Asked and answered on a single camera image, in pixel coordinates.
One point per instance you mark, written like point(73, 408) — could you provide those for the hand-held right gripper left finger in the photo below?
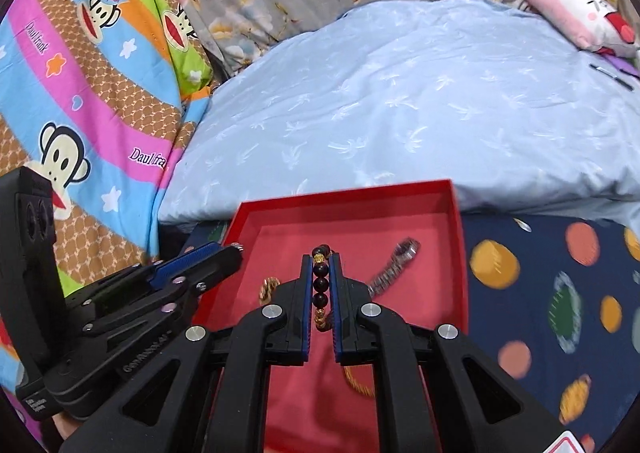
point(306, 293)

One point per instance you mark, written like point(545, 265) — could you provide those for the silver metal wristwatch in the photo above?
point(407, 249)

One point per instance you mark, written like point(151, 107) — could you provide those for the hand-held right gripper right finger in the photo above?
point(336, 293)

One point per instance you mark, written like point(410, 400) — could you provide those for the light blue pillow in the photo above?
point(400, 108)

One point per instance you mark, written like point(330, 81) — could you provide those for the navy planet print sheet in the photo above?
point(530, 263)

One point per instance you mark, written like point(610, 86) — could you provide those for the red cardboard box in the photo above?
point(280, 238)

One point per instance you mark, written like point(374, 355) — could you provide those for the pink white plush pillow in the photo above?
point(575, 13)

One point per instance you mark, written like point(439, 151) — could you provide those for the colourful monkey print blanket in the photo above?
point(100, 83)

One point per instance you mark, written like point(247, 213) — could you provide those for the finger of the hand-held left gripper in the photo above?
point(190, 258)
point(130, 303)

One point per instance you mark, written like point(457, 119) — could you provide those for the black pen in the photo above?
point(607, 74)

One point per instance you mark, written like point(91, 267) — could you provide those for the red white card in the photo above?
point(567, 444)

